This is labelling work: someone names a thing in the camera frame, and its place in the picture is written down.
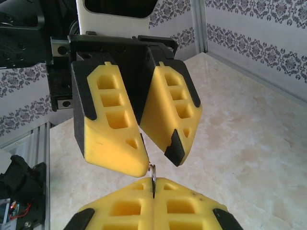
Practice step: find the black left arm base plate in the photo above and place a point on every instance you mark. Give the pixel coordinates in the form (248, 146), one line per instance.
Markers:
(36, 191)

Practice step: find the aluminium frame post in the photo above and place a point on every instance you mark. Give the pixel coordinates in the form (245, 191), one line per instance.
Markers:
(200, 26)

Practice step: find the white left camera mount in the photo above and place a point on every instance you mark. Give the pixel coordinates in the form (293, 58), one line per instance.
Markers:
(112, 26)

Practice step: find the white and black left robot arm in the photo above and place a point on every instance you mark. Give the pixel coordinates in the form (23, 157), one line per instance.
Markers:
(14, 172)

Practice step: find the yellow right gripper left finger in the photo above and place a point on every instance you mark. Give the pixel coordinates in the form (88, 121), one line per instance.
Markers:
(124, 210)

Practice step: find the aluminium table edge rail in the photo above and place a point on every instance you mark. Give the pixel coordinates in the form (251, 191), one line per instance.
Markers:
(263, 81)

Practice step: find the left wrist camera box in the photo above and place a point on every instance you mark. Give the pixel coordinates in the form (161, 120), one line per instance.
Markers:
(120, 7)

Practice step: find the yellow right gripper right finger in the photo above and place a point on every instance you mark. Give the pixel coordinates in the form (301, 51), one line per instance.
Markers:
(187, 210)

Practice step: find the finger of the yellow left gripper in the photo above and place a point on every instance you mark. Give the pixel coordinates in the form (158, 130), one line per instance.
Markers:
(103, 143)
(163, 127)

